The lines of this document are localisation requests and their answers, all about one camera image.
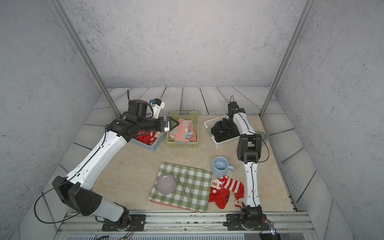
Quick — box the plain red sock front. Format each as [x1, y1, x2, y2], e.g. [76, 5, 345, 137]
[209, 188, 230, 209]

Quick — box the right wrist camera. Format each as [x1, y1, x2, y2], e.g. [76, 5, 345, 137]
[228, 102, 239, 114]

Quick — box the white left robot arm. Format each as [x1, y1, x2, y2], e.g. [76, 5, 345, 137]
[53, 99, 179, 227]

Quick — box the right aluminium frame post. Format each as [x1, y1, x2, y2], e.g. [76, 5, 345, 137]
[259, 0, 316, 119]

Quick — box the pink sock with blue text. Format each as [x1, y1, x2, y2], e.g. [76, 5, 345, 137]
[170, 118, 197, 143]

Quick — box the black sock with white label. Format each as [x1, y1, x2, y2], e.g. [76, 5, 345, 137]
[211, 118, 240, 143]

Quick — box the red white striped Santa sock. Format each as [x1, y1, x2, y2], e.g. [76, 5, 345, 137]
[211, 176, 245, 195]

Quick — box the red bear Christmas sock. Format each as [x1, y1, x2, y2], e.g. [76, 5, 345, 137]
[135, 132, 162, 146]

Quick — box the light blue ceramic mug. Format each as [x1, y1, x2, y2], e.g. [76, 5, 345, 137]
[211, 157, 235, 178]

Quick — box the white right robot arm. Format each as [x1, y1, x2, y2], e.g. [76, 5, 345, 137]
[228, 113, 263, 222]

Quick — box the white plastic basket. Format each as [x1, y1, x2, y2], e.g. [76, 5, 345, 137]
[204, 113, 255, 149]

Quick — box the metal base rail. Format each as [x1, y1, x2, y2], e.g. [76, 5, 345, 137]
[54, 211, 318, 240]

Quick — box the grey striped ceramic mug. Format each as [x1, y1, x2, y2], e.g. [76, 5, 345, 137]
[259, 132, 268, 142]

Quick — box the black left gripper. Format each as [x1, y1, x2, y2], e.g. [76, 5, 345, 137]
[136, 115, 180, 133]

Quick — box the red Santa sock front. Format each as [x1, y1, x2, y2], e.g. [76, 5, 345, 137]
[234, 198, 244, 209]

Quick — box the light green plastic basket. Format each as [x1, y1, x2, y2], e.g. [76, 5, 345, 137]
[166, 111, 199, 148]

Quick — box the light blue plastic basket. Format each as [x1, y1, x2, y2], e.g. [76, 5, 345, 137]
[130, 132, 167, 152]

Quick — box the green white checkered cloth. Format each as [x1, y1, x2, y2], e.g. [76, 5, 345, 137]
[148, 162, 213, 212]

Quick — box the lilac ceramic bowl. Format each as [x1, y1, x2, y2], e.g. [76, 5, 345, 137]
[156, 174, 177, 195]

